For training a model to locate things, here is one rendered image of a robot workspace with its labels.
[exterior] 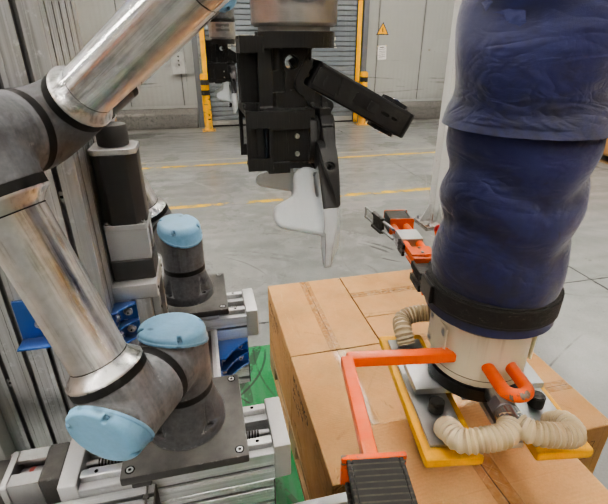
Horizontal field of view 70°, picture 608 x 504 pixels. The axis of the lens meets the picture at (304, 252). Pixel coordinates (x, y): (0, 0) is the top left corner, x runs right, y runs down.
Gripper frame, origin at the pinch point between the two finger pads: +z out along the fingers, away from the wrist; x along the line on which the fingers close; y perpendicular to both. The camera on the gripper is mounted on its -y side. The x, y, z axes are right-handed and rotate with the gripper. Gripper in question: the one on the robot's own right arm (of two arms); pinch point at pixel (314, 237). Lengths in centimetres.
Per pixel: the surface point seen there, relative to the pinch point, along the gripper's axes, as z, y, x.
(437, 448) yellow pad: 42.4, -22.6, -3.3
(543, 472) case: 57, -48, -4
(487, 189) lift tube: -0.3, -27.9, -10.2
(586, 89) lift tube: -14.0, -35.4, -5.2
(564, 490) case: 57, -49, 0
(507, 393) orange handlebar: 30.7, -32.1, -1.7
